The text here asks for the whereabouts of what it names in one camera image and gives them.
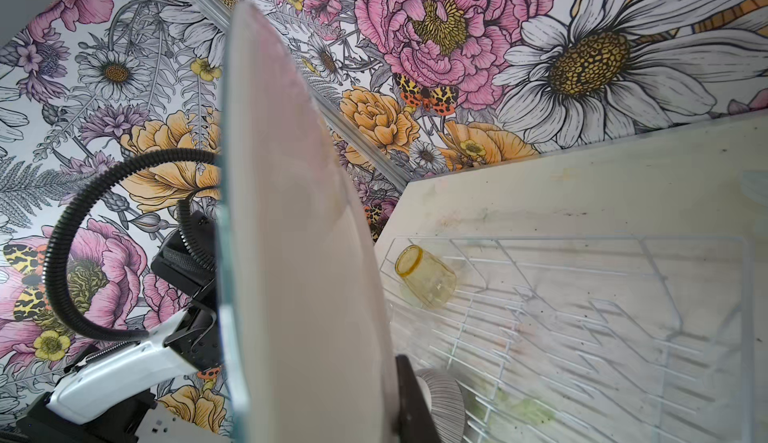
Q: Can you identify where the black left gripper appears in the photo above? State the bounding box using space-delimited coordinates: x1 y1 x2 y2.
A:
151 230 223 371

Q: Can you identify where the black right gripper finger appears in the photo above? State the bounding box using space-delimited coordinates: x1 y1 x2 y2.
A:
395 355 441 443

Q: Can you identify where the dark green rimmed plate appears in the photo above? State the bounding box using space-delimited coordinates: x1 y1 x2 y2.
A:
217 1 399 442

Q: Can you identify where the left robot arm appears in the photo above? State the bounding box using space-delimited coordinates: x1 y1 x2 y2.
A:
1 212 230 442

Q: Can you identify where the amber glass cup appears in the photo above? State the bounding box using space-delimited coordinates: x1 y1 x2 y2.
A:
394 244 457 309

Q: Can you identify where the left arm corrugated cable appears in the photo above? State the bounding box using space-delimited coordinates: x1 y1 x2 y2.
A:
43 147 220 343

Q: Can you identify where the white wire dish rack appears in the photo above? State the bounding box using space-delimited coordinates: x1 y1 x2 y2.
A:
376 236 760 442

